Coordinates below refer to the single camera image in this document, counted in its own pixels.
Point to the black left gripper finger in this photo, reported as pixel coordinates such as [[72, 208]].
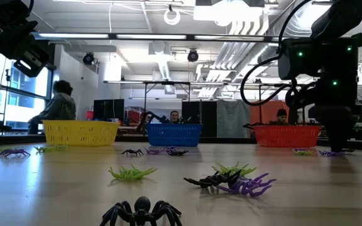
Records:
[[27, 68], [38, 56]]

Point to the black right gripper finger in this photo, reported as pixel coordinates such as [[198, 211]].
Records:
[[338, 141]]

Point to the black plastic toy spider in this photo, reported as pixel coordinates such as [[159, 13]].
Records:
[[212, 180], [141, 204], [349, 150], [176, 152], [133, 152]]

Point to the purple plastic toy spider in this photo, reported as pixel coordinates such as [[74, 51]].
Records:
[[329, 153], [171, 147], [14, 152], [247, 186], [153, 151]]

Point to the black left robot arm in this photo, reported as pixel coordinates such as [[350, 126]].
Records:
[[2, 7]]

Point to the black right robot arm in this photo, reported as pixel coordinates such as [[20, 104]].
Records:
[[325, 59]]

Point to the black background robot arm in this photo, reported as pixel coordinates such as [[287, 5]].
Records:
[[151, 116], [250, 125]]

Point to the black tripod by window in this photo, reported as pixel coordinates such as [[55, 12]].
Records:
[[7, 75]]

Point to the person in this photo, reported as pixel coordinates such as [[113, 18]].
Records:
[[58, 106], [174, 116], [281, 116]]

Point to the black ceiling spotlight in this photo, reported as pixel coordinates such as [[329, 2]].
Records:
[[193, 56], [89, 59]]

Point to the red plastic basket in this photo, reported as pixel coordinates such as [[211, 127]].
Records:
[[286, 136]]

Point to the orange curtain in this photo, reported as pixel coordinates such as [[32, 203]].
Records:
[[264, 111]]

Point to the overhead beam with light strips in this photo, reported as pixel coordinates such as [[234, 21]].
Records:
[[112, 36]]

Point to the small red bin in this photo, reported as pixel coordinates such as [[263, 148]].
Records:
[[89, 115]]

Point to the yellow plastic basket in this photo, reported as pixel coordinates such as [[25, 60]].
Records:
[[80, 133]]

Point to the grey curtain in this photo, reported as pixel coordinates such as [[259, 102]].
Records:
[[232, 119]]

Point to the black partition panel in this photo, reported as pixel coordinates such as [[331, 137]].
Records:
[[206, 119]]

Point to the blue plastic basket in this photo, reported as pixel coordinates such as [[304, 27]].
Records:
[[173, 135]]

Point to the black background rig frame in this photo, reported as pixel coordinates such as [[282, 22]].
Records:
[[259, 94], [168, 83]]

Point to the silver ventilation duct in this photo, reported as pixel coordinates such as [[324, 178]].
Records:
[[300, 19]]

